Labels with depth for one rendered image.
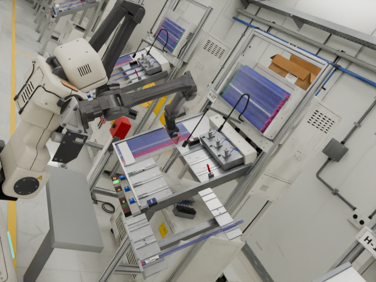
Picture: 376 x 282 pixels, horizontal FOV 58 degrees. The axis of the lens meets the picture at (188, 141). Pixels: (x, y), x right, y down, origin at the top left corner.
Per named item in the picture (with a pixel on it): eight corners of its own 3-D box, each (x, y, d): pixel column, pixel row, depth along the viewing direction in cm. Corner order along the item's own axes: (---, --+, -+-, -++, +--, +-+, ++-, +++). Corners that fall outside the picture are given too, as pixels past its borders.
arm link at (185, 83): (196, 64, 147) (205, 84, 146) (187, 77, 160) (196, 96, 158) (96, 94, 132) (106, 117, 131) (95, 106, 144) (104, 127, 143)
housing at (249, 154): (245, 173, 206) (245, 155, 197) (210, 133, 243) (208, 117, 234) (257, 168, 208) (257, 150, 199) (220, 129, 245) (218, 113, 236)
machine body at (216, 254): (127, 300, 222) (175, 231, 205) (105, 225, 275) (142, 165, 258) (200, 301, 260) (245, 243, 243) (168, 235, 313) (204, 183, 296)
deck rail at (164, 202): (142, 217, 187) (140, 210, 183) (141, 214, 189) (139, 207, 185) (253, 171, 204) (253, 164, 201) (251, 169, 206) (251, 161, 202)
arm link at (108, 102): (93, 98, 130) (98, 111, 129) (117, 92, 134) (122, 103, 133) (91, 107, 138) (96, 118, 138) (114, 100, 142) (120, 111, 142)
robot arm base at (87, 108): (71, 96, 130) (81, 112, 122) (92, 90, 133) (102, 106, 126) (76, 114, 136) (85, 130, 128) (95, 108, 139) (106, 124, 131)
